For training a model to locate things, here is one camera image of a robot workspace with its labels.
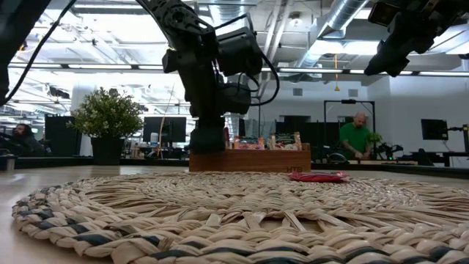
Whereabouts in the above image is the wooden three-compartment organizer box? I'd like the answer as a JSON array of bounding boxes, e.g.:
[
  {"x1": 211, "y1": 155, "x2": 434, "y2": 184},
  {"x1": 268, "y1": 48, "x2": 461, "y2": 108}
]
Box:
[{"x1": 188, "y1": 141, "x2": 312, "y2": 173}]

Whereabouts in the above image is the black computer monitor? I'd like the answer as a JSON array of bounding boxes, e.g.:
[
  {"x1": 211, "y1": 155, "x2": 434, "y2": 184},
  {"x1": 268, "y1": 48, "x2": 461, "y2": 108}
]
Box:
[{"x1": 142, "y1": 116, "x2": 188, "y2": 144}]

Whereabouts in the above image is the black desk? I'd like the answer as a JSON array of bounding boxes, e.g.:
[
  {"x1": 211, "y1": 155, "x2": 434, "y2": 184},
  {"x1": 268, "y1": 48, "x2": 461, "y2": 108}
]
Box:
[{"x1": 410, "y1": 148, "x2": 469, "y2": 168}]

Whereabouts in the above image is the black background rig frame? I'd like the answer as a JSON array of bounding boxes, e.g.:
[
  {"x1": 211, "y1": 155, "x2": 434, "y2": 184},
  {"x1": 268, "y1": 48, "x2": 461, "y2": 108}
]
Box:
[{"x1": 323, "y1": 98, "x2": 377, "y2": 159}]

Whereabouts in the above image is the black wall monitor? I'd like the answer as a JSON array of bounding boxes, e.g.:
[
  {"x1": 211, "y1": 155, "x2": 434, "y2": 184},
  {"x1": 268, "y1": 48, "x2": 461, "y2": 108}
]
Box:
[{"x1": 420, "y1": 118, "x2": 450, "y2": 142}]

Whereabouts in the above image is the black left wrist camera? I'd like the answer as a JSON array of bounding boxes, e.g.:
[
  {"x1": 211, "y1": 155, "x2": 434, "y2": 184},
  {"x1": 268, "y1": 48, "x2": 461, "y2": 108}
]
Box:
[{"x1": 218, "y1": 82, "x2": 254, "y2": 115}]

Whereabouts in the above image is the silver ventilation duct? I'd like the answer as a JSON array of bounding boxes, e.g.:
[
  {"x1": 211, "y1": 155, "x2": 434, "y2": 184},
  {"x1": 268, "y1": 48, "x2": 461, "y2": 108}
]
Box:
[{"x1": 292, "y1": 0, "x2": 371, "y2": 70}]

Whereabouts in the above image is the black panel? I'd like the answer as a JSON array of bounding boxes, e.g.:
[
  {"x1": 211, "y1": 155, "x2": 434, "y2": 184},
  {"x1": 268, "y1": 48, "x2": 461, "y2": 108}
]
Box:
[{"x1": 44, "y1": 114, "x2": 82, "y2": 158}]

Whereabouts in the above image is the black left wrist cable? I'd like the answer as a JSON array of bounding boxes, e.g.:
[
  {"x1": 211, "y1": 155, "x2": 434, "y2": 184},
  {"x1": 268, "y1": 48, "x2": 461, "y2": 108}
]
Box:
[{"x1": 248, "y1": 51, "x2": 281, "y2": 108}]

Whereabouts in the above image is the round woven straw placemat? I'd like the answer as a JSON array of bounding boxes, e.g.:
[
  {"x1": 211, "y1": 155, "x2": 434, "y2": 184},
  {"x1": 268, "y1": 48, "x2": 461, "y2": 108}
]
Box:
[{"x1": 10, "y1": 171, "x2": 469, "y2": 264}]

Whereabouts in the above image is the yellow hanging pendant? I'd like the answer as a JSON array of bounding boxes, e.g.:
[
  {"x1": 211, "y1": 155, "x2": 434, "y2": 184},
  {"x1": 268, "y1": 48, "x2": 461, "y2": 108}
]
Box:
[{"x1": 333, "y1": 54, "x2": 341, "y2": 92}]

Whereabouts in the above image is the ceiling strip light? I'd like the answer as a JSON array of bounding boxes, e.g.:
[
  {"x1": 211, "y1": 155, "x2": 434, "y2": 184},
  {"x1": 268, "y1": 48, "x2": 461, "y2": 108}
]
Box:
[
  {"x1": 7, "y1": 62, "x2": 164, "y2": 71},
  {"x1": 262, "y1": 67, "x2": 469, "y2": 77}
]

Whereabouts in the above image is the small green background plant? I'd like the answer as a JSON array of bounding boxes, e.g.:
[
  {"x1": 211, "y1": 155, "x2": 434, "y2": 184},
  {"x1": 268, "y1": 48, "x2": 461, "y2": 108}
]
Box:
[{"x1": 366, "y1": 131, "x2": 384, "y2": 147}]

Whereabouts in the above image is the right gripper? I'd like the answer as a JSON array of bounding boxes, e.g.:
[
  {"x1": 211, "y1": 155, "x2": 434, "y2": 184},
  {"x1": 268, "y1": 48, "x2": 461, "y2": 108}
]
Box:
[{"x1": 364, "y1": 21, "x2": 435, "y2": 77}]

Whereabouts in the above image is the black aluminium table frame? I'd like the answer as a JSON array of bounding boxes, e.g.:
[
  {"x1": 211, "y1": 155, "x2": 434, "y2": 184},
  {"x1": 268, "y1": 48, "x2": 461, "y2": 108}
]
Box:
[{"x1": 0, "y1": 155, "x2": 469, "y2": 180}]

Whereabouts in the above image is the person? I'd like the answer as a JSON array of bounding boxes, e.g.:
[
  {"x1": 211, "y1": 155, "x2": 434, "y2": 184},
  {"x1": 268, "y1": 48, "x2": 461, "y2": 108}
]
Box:
[
  {"x1": 339, "y1": 111, "x2": 373, "y2": 159},
  {"x1": 7, "y1": 122, "x2": 47, "y2": 158}
]

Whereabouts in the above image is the green plant in black pot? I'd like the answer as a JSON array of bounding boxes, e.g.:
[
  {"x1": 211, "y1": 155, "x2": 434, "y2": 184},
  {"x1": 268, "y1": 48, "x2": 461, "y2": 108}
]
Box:
[{"x1": 65, "y1": 87, "x2": 147, "y2": 166}]

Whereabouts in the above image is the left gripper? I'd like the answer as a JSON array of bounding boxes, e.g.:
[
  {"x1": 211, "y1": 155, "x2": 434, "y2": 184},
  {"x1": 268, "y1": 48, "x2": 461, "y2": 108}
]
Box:
[{"x1": 179, "y1": 67, "x2": 226, "y2": 152}]

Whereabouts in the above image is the black arch bracket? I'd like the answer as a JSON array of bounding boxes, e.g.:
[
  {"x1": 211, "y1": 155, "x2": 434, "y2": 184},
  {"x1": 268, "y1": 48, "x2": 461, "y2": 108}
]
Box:
[{"x1": 325, "y1": 152, "x2": 350, "y2": 165}]

